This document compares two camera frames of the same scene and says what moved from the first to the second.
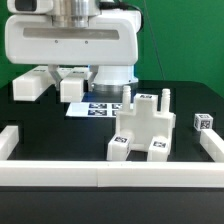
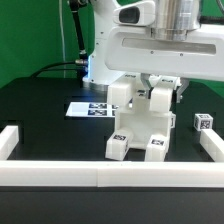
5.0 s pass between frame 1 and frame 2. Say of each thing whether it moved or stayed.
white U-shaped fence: stayed
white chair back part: moved
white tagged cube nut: stayed
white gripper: moved
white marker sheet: stayed
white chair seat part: stayed
